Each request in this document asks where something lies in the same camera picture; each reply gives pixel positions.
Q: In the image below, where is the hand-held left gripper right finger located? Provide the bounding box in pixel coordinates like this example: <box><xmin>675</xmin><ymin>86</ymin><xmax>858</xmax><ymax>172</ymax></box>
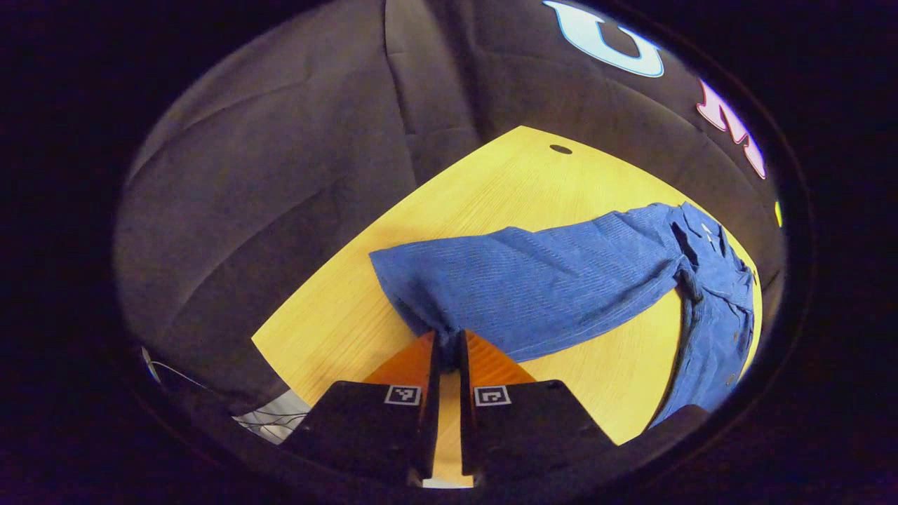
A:
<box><xmin>460</xmin><ymin>328</ymin><xmax>618</xmax><ymax>488</ymax></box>

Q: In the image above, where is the black backdrop cloth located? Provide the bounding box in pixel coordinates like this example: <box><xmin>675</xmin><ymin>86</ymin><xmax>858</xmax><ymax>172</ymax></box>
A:
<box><xmin>116</xmin><ymin>0</ymin><xmax>783</xmax><ymax>415</ymax></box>

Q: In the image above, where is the thin white cable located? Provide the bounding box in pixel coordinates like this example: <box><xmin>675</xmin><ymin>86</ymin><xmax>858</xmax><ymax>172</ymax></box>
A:
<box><xmin>144</xmin><ymin>349</ymin><xmax>309</xmax><ymax>432</ymax></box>

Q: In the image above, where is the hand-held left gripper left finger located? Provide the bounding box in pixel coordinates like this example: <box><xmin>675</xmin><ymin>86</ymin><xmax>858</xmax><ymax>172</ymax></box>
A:
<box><xmin>281</xmin><ymin>330</ymin><xmax>441</xmax><ymax>488</ymax></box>

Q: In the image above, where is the blue corduroy jacket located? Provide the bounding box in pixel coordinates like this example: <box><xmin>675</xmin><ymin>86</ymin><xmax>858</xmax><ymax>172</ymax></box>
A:
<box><xmin>370</xmin><ymin>202</ymin><xmax>758</xmax><ymax>429</ymax></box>

